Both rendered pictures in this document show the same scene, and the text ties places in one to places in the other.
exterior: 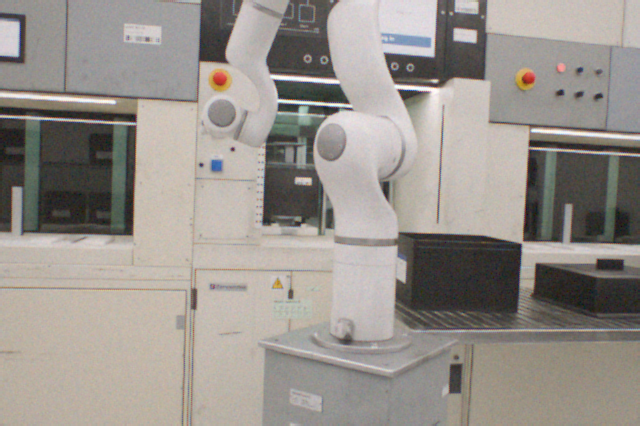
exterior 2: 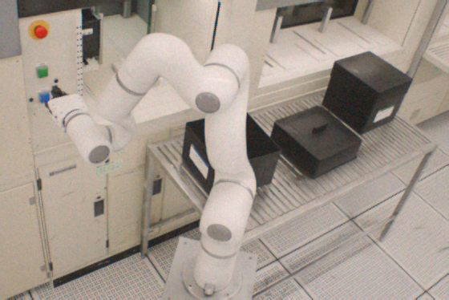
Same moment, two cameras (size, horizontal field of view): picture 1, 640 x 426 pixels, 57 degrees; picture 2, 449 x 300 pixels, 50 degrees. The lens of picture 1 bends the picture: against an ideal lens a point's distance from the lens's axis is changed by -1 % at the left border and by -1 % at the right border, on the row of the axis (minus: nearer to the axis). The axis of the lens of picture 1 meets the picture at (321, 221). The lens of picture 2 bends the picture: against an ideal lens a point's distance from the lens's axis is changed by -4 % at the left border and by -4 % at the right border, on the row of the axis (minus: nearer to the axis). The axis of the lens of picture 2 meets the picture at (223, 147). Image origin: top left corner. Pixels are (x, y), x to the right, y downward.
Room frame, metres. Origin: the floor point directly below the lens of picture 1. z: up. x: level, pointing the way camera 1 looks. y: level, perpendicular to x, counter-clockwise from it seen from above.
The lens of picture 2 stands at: (0.35, 0.46, 2.10)
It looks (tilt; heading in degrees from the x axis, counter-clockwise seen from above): 40 degrees down; 328
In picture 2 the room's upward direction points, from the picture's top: 12 degrees clockwise
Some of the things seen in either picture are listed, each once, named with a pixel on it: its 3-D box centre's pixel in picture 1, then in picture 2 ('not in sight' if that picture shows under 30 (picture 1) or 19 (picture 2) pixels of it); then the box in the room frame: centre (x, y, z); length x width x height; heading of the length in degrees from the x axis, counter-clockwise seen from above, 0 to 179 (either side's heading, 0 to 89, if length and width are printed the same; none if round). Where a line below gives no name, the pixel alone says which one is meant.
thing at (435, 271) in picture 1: (450, 269); (229, 152); (1.59, -0.35, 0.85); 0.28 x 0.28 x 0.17; 6
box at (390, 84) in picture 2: not in sight; (366, 91); (1.80, -1.18, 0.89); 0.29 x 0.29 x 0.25; 13
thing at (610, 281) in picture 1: (608, 282); (316, 136); (1.61, -0.79, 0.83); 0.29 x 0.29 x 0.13; 13
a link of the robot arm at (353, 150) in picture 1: (358, 178); (224, 224); (1.10, -0.06, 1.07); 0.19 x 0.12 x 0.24; 141
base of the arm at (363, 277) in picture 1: (363, 291); (216, 261); (1.13, -0.08, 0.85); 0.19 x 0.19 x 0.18
